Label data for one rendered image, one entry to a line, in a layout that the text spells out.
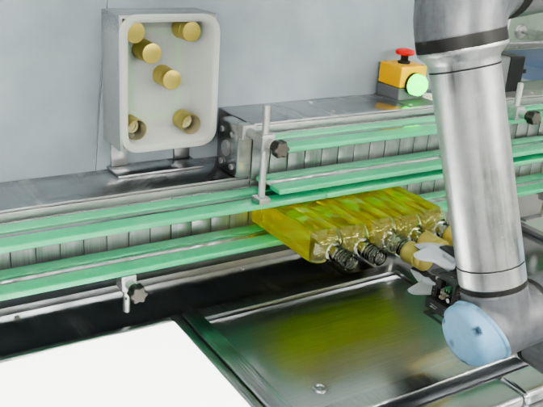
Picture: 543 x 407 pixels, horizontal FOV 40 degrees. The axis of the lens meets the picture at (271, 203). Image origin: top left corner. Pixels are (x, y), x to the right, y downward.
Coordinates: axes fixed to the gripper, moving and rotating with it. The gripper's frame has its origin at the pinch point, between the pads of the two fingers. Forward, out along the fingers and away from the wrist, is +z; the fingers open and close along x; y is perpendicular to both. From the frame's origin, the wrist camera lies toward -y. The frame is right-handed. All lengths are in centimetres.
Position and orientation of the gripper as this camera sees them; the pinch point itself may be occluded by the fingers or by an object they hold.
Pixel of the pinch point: (423, 259)
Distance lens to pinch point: 121.4
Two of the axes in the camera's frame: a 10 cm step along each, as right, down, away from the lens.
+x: -0.8, 9.3, 3.6
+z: -5.2, -3.5, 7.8
